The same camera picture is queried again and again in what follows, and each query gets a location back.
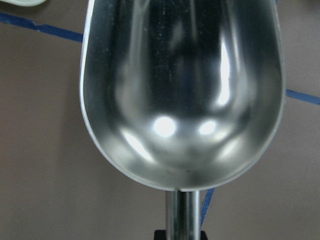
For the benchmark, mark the steel ice scoop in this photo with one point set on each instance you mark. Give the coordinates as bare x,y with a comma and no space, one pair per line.
182,95

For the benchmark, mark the cream bear tray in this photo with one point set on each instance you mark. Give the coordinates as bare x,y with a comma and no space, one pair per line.
24,3

